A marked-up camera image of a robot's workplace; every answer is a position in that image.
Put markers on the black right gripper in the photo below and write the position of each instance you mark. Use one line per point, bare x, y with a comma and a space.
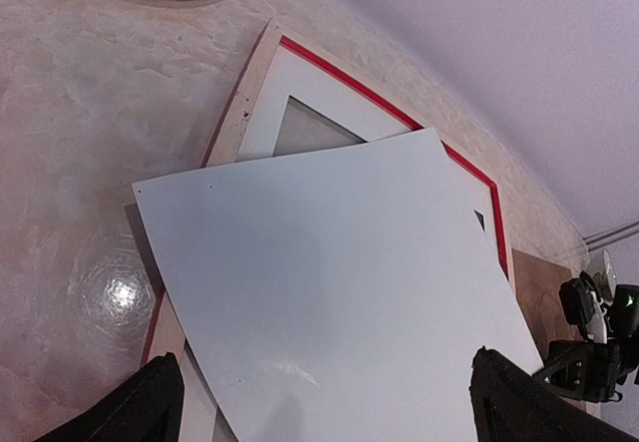
582, 371

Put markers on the pale green ceramic bowl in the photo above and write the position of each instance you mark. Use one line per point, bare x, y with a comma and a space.
602, 272

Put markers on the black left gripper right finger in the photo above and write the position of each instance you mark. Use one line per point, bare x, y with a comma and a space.
508, 405

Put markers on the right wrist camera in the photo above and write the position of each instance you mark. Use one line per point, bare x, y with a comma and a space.
585, 308

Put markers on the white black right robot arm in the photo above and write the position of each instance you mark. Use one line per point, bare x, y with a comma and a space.
622, 317

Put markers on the cat and books photo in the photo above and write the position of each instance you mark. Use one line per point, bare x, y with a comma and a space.
337, 295

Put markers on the right aluminium corner post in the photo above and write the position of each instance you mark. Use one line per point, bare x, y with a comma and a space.
602, 239

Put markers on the red wooden picture frame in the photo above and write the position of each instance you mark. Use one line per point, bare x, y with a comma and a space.
165, 333

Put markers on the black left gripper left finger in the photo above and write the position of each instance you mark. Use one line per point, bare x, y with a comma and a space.
148, 406

